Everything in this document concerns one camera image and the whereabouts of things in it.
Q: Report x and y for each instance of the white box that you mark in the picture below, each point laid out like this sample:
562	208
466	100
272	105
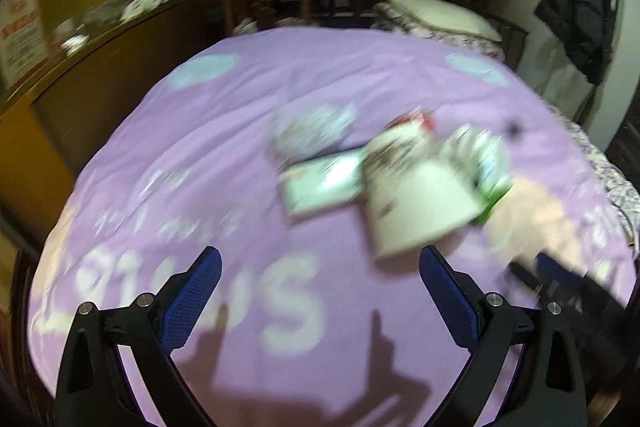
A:
320	189

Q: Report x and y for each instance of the white pillow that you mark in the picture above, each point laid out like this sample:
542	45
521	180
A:
440	14

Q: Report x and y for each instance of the green tissue box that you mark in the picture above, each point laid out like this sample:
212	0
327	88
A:
492	187

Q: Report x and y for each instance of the folded floral quilt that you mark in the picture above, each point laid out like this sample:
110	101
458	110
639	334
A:
450	39

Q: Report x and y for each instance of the white paper cup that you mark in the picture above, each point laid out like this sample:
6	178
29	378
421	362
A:
415	207

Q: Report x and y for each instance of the red and white poster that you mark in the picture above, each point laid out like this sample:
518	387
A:
22	32

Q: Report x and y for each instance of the red snack wrapper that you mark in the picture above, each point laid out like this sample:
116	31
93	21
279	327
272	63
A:
412	119

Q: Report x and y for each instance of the crumpled white tissue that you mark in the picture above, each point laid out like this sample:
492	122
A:
75	44

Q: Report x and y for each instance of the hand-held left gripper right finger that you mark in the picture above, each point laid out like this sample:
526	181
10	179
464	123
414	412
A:
450	302

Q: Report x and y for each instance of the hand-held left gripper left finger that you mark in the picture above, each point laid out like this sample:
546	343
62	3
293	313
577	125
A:
192	302

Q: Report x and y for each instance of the purple printed blanket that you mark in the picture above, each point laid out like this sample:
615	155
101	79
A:
200	132

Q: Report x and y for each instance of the black metal bed frame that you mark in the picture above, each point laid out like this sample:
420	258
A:
512	42

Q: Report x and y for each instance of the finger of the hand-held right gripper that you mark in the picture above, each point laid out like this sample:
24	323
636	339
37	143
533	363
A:
535	274

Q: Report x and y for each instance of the floral bedsheet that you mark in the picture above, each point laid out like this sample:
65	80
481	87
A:
615	187

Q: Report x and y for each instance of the clear plastic bag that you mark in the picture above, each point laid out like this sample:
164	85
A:
312	129

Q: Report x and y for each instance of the black puffer jacket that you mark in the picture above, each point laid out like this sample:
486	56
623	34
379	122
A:
580	7

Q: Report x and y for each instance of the white cloth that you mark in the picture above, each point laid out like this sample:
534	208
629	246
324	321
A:
145	2

